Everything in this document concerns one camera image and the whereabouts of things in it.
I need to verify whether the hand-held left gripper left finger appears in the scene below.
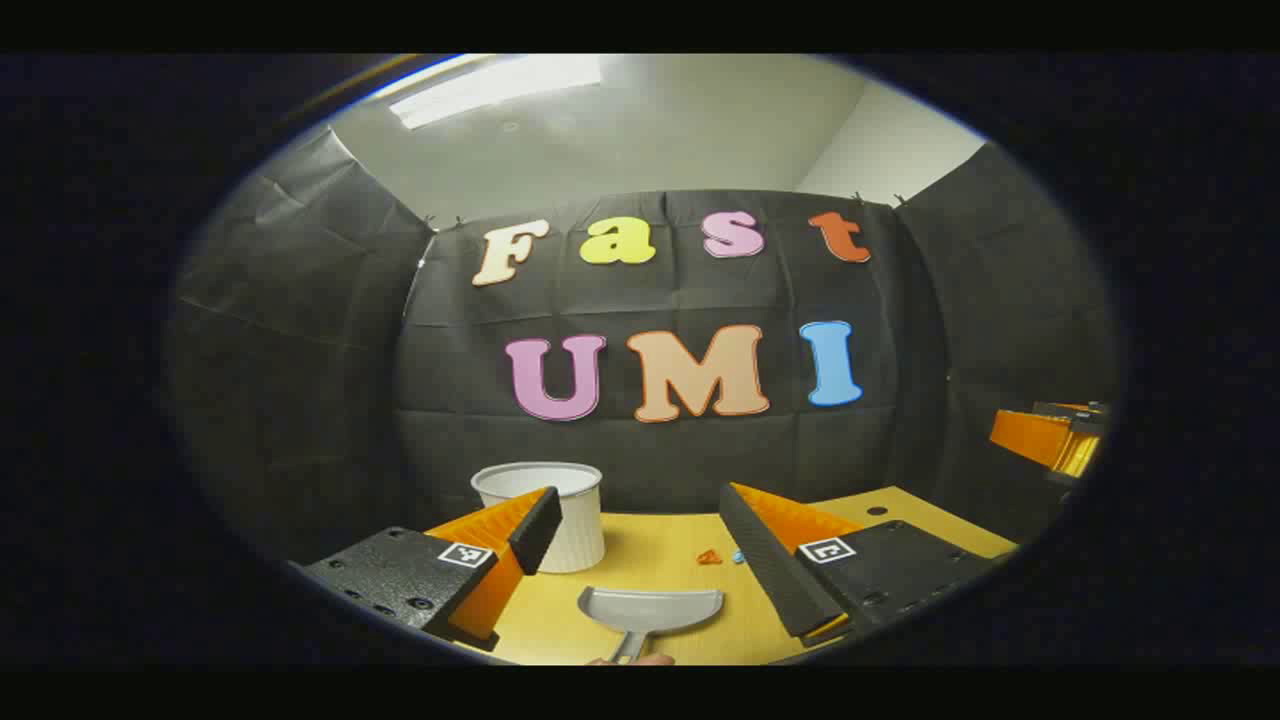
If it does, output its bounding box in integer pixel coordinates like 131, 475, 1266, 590
290, 487, 563, 653

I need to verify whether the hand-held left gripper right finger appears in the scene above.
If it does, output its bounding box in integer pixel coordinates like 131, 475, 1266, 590
719, 483, 1002, 647

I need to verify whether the white ribbed garbage bin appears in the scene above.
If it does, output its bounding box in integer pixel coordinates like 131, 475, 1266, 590
471, 462, 607, 574

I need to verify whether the grey plastic dustpan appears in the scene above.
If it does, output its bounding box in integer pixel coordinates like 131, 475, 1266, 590
577, 586, 725, 665

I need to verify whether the wooden desktop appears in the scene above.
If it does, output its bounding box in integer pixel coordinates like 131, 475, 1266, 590
455, 486, 1019, 667

